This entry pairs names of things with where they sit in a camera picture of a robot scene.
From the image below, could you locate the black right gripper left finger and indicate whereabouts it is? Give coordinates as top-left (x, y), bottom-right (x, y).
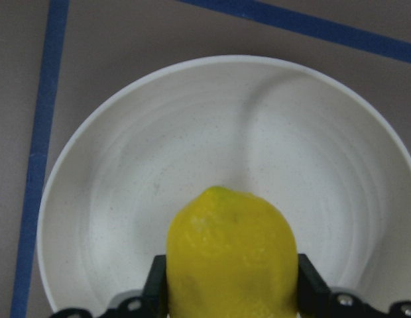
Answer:
top-left (141, 255), bottom-right (168, 318)

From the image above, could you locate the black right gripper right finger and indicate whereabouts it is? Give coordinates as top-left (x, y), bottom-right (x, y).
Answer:
top-left (297, 254), bottom-right (331, 315)

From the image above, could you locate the yellow lemon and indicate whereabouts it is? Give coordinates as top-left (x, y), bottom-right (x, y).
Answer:
top-left (166, 186), bottom-right (298, 317)

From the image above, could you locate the white round plate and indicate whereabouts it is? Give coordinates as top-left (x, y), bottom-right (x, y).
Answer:
top-left (37, 56), bottom-right (411, 315)

